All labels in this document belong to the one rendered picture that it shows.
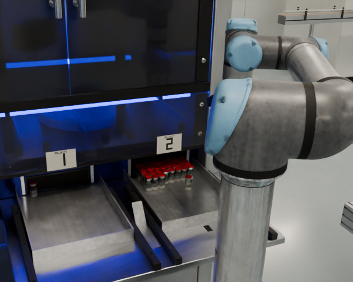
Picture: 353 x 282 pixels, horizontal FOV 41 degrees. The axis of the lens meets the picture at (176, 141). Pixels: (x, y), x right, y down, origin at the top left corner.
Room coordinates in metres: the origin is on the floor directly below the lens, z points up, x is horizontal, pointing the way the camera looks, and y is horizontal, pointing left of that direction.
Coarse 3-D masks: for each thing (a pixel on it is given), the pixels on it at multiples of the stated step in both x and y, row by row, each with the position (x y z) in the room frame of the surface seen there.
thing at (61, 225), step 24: (48, 192) 1.27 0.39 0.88; (72, 192) 1.27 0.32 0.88; (96, 192) 1.28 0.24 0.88; (24, 216) 1.08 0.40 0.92; (48, 216) 1.14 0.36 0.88; (72, 216) 1.14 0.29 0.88; (96, 216) 1.14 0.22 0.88; (120, 216) 1.13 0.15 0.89; (48, 240) 1.02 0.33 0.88; (72, 240) 1.03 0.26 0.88; (96, 240) 1.00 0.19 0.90; (120, 240) 1.03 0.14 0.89
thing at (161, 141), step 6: (162, 138) 1.35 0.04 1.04; (174, 138) 1.37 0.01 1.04; (180, 138) 1.38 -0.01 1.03; (162, 144) 1.35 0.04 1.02; (174, 144) 1.37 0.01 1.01; (180, 144) 1.38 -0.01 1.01; (162, 150) 1.35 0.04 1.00; (168, 150) 1.36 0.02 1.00; (174, 150) 1.37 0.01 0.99; (180, 150) 1.38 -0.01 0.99
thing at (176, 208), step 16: (192, 160) 1.49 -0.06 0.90; (128, 176) 1.33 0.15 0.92; (208, 176) 1.38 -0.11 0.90; (144, 192) 1.29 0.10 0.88; (160, 192) 1.29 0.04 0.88; (176, 192) 1.30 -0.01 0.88; (192, 192) 1.30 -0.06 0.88; (208, 192) 1.30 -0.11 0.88; (160, 208) 1.20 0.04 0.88; (176, 208) 1.20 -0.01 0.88; (192, 208) 1.21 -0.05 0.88; (208, 208) 1.21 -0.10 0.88; (160, 224) 1.08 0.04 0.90; (176, 224) 1.09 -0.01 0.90; (192, 224) 1.11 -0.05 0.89
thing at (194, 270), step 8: (176, 272) 1.38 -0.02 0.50; (184, 272) 1.40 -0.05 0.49; (192, 272) 1.41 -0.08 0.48; (144, 280) 1.33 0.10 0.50; (152, 280) 1.34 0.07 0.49; (160, 280) 1.36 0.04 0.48; (168, 280) 1.37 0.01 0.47; (176, 280) 1.39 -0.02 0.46; (184, 280) 1.40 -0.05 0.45; (192, 280) 1.41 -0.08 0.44
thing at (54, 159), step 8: (48, 152) 1.21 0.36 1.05; (56, 152) 1.21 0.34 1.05; (64, 152) 1.22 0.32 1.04; (72, 152) 1.23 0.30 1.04; (48, 160) 1.20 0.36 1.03; (56, 160) 1.21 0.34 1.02; (72, 160) 1.23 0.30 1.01; (48, 168) 1.20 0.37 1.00; (56, 168) 1.21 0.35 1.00; (64, 168) 1.22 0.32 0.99
